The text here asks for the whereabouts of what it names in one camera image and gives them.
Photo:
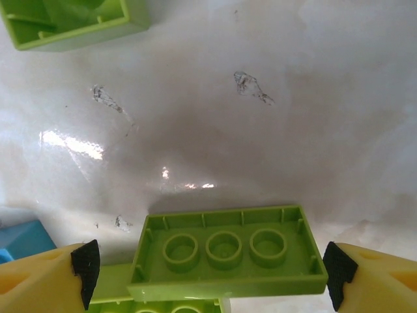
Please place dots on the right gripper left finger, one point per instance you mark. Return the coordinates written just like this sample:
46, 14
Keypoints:
36, 287

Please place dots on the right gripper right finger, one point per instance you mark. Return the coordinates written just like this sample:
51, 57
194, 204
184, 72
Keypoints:
381, 287

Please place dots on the blue lego brick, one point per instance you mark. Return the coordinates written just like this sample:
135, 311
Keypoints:
26, 238

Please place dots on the thin lime green lego plate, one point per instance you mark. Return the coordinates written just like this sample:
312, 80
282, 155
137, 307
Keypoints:
234, 283

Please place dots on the small lime green lego brick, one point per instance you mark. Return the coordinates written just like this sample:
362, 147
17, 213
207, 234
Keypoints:
81, 36

